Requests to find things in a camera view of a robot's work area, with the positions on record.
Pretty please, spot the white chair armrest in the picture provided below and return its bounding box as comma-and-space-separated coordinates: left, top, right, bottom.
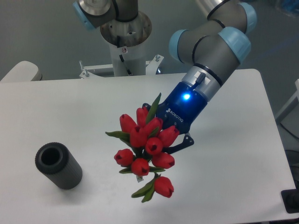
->
0, 61, 43, 83

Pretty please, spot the white furniture frame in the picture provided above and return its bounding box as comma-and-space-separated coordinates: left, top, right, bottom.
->
275, 79, 299, 124

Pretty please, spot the dark grey ribbed vase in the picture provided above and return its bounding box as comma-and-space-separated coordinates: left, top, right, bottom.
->
35, 142, 83, 189

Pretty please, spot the black device at table edge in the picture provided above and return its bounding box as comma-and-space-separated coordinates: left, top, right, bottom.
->
281, 189, 299, 214

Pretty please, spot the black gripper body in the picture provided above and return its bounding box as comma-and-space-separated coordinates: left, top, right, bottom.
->
156, 82, 207, 134

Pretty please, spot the red tulip bouquet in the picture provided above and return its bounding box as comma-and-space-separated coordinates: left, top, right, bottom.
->
106, 96, 179, 202

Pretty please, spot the black pedestal cable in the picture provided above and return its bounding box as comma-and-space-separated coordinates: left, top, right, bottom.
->
118, 54, 133, 77

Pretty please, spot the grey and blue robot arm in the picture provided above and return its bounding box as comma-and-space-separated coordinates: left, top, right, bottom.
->
73, 0, 257, 154

